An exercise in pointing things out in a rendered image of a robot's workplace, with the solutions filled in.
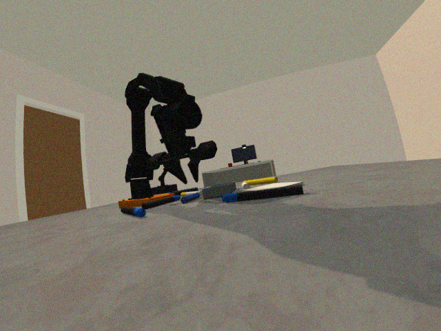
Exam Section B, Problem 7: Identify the yellow cylinder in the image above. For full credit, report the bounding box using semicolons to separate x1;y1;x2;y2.
243;177;278;185

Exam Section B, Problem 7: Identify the blue stylus with white tip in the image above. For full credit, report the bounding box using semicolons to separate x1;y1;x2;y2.
181;193;201;203

